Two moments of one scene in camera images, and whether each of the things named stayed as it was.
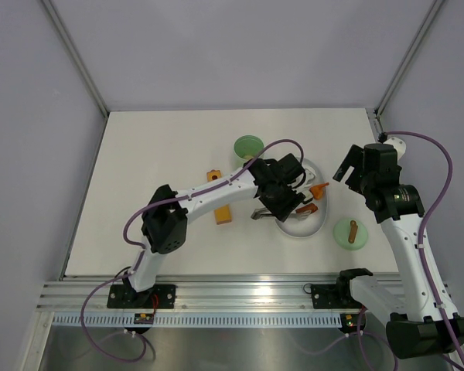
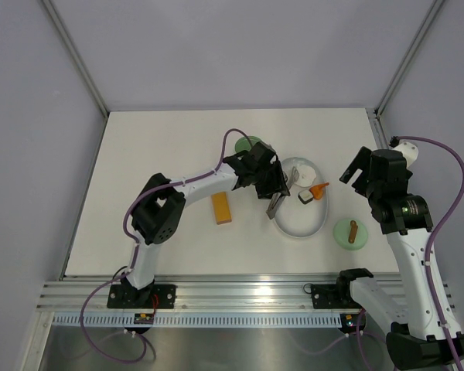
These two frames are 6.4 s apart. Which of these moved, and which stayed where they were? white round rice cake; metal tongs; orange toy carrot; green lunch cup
Moved: metal tongs
Stayed: green lunch cup; white round rice cake; orange toy carrot
